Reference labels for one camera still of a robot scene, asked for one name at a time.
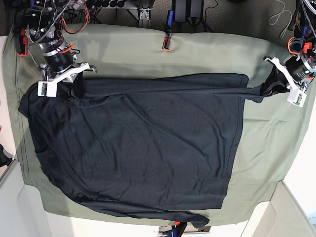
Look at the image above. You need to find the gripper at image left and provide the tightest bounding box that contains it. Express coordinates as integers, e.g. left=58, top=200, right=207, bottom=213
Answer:
left=39, top=50, right=96, bottom=101

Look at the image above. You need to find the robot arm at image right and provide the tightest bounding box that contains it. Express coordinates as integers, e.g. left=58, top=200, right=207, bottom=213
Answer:
left=260, top=0, right=316, bottom=96

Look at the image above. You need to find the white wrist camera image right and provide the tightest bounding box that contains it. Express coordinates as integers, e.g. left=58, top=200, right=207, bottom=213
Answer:
left=287, top=89, right=307, bottom=108

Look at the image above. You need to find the bottom blue orange clamp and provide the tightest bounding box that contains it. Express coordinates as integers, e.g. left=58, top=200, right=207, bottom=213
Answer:
left=166, top=222, right=187, bottom=237

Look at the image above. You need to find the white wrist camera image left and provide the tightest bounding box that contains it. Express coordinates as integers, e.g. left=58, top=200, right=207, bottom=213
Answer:
left=38, top=81, right=57, bottom=97

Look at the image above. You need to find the dark navy long-sleeve shirt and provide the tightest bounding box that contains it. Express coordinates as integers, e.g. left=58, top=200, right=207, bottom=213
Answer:
left=18, top=64, right=288, bottom=229

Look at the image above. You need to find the grey metal bracket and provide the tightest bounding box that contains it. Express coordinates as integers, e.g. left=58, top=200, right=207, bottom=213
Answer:
left=138, top=8, right=151, bottom=29

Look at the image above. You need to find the top left orange clamp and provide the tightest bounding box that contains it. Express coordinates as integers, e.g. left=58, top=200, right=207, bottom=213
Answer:
left=13, top=27, right=27, bottom=57

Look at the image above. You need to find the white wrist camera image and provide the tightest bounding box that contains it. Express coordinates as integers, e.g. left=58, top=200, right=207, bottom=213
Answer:
left=287, top=89, right=307, bottom=108
left=38, top=81, right=57, bottom=97

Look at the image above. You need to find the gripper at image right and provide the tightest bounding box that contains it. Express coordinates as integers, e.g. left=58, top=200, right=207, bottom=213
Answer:
left=261, top=54, right=316, bottom=96

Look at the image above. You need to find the green table cloth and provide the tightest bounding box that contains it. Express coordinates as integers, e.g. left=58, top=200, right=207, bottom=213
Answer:
left=2, top=24, right=316, bottom=226

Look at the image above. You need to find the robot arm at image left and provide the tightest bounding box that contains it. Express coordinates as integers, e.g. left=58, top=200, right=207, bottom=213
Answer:
left=13, top=0, right=96, bottom=97

